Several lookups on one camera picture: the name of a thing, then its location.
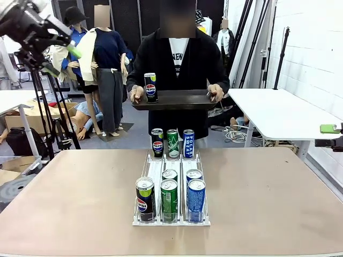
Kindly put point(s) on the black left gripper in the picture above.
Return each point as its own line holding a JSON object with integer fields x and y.
{"x": 24, "y": 32}

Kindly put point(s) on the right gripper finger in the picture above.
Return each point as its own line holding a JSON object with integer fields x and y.
{"x": 325, "y": 142}
{"x": 329, "y": 128}

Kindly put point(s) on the black Pepsi can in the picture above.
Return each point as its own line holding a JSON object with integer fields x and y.
{"x": 151, "y": 89}
{"x": 157, "y": 144}
{"x": 145, "y": 203}

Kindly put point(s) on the dark brown serving tray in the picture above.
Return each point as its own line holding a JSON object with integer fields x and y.
{"x": 182, "y": 103}

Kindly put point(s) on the blue Pocari Sweat can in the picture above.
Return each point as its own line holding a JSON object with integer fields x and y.
{"x": 193, "y": 174}
{"x": 188, "y": 144}
{"x": 196, "y": 200}

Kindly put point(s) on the person's right forearm black sleeve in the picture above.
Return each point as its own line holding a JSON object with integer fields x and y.
{"x": 132, "y": 77}

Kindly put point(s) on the person's left forearm black sleeve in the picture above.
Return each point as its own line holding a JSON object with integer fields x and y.
{"x": 222, "y": 77}

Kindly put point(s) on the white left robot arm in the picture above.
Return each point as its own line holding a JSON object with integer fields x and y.
{"x": 40, "y": 3}

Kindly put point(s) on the person in grey coat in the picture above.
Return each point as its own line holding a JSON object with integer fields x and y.
{"x": 5, "y": 67}

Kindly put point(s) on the person sitting on floor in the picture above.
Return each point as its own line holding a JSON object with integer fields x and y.
{"x": 230, "y": 115}

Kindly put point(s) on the person in black cardigan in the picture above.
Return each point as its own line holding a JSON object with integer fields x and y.
{"x": 193, "y": 67}

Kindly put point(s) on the person's right hand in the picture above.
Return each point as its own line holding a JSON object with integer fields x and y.
{"x": 136, "y": 92}

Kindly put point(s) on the person's left hand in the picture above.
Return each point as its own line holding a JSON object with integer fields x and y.
{"x": 216, "y": 92}

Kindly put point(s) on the black office chair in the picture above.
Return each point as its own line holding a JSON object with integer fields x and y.
{"x": 22, "y": 71}

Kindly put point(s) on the mannequin with black hat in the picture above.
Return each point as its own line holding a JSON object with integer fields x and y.
{"x": 75, "y": 16}

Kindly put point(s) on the mannequin with navy top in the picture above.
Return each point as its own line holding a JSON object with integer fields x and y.
{"x": 107, "y": 48}

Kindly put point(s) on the white table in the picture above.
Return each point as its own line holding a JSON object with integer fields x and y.
{"x": 13, "y": 99}
{"x": 281, "y": 112}

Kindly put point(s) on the blue-clothed figure on floor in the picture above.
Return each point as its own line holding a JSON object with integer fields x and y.
{"x": 85, "y": 109}

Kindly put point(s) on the brown cardboard box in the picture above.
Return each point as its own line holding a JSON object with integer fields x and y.
{"x": 32, "y": 121}

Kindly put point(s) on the black upright pole stand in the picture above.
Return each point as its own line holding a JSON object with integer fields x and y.
{"x": 281, "y": 59}

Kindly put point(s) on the black backpack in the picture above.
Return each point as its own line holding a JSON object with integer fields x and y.
{"x": 24, "y": 142}

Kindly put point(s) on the black leaning stand poles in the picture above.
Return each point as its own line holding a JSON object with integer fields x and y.
{"x": 241, "y": 34}
{"x": 257, "y": 34}

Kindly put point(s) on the mannequin with white jacket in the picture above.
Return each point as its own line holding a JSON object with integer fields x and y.
{"x": 223, "y": 40}

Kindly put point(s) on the green cider can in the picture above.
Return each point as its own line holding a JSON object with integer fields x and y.
{"x": 172, "y": 144}
{"x": 169, "y": 174}
{"x": 169, "y": 200}

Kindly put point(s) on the mannequin with patterned hat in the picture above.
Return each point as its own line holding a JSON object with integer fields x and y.
{"x": 201, "y": 18}

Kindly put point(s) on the white can dispenser rack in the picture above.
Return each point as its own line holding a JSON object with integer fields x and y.
{"x": 171, "y": 223}

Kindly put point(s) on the black camera tripod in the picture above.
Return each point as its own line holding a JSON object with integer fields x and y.
{"x": 40, "y": 85}

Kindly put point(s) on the black round base plate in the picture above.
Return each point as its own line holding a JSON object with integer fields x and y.
{"x": 13, "y": 190}

